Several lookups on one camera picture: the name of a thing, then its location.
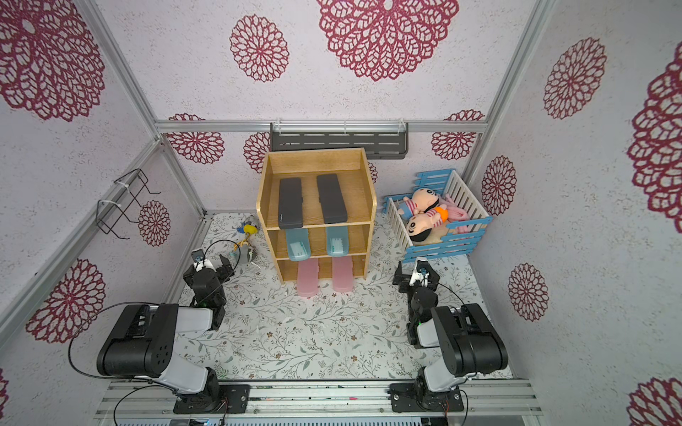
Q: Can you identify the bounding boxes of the grey wall-mounted rack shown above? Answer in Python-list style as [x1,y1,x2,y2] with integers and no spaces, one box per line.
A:
[270,122,408,160]

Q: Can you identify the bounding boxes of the plush doll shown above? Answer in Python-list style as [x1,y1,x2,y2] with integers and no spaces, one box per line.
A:
[406,207,448,242]
[397,187,440,220]

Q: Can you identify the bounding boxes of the plush doll lower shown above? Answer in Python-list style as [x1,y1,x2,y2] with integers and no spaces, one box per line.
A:
[406,207,448,242]

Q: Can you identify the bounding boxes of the blue white toy crib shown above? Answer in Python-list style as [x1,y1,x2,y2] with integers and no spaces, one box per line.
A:
[384,170,493,263]

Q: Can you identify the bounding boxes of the pink pencil case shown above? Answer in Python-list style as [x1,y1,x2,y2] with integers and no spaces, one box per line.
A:
[296,258,319,297]
[332,256,354,293]

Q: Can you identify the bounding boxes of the grey plush toy keychain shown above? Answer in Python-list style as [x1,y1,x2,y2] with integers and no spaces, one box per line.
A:
[234,241,256,266]

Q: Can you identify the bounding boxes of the plush doll upper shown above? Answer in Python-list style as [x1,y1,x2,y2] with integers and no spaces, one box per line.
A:
[397,187,440,220]

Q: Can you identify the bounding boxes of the wooden three-tier shelf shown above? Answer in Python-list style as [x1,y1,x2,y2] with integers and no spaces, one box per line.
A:
[257,148,378,284]

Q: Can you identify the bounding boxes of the black wire wall rack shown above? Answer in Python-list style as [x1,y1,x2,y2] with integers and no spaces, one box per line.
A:
[94,168,160,240]

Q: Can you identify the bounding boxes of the pink plush toy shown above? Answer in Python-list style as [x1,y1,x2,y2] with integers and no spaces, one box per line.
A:
[440,195,470,224]

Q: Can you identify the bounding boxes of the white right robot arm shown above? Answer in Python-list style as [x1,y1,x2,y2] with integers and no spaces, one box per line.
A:
[389,257,508,415]

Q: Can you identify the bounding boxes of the black pencil case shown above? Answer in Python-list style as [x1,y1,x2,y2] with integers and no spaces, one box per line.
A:
[278,177,303,230]
[316,174,348,224]

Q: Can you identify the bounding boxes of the yellow blue toy figure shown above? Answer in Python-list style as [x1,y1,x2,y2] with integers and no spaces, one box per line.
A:
[236,219,259,239]

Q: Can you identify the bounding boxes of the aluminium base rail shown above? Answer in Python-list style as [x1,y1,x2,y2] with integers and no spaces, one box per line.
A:
[91,379,543,425]

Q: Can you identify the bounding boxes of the teal pencil case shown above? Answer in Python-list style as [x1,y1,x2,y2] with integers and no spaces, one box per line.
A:
[285,228,312,262]
[326,226,350,257]

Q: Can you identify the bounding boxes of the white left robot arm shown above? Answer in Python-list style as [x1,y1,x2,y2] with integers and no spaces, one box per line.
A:
[96,250,236,414]

